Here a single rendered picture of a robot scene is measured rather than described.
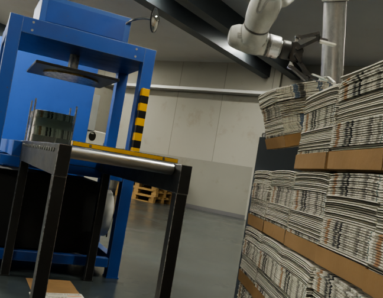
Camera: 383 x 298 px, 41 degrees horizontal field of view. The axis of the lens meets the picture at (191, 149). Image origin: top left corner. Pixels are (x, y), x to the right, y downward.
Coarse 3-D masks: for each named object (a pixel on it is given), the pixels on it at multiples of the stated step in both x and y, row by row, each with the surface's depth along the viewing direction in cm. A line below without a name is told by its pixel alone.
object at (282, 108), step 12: (300, 84) 189; (312, 84) 189; (264, 96) 205; (276, 96) 188; (288, 96) 188; (300, 96) 188; (264, 108) 211; (276, 108) 193; (288, 108) 188; (300, 108) 190; (264, 120) 214; (276, 120) 197; (288, 120) 188; (300, 120) 189; (276, 132) 200; (288, 132) 188
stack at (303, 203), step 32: (256, 192) 202; (288, 192) 175; (320, 192) 130; (352, 192) 111; (288, 224) 152; (320, 224) 126; (352, 224) 107; (256, 256) 184; (288, 256) 145; (352, 256) 104; (288, 288) 140; (320, 288) 118; (352, 288) 102
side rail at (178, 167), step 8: (104, 168) 322; (112, 168) 304; (120, 168) 290; (128, 168) 275; (176, 168) 214; (184, 168) 210; (120, 176) 287; (128, 176) 273; (136, 176) 261; (144, 176) 249; (152, 176) 239; (160, 176) 230; (168, 176) 221; (176, 176) 213; (184, 176) 211; (152, 184) 237; (160, 184) 228; (168, 184) 219; (176, 184) 211; (184, 184) 211; (176, 192) 210; (184, 192) 211
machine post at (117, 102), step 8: (120, 80) 399; (120, 88) 399; (112, 96) 403; (120, 96) 399; (112, 104) 399; (120, 104) 399; (112, 112) 397; (120, 112) 399; (112, 120) 397; (120, 120) 400; (112, 128) 397; (112, 136) 397; (104, 144) 401; (112, 144) 398
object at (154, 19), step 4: (156, 8) 346; (152, 12) 340; (156, 12) 343; (152, 16) 340; (156, 16) 342; (152, 20) 340; (156, 20) 343; (152, 24) 341; (156, 24) 344; (152, 28) 344; (156, 28) 348; (152, 32) 346
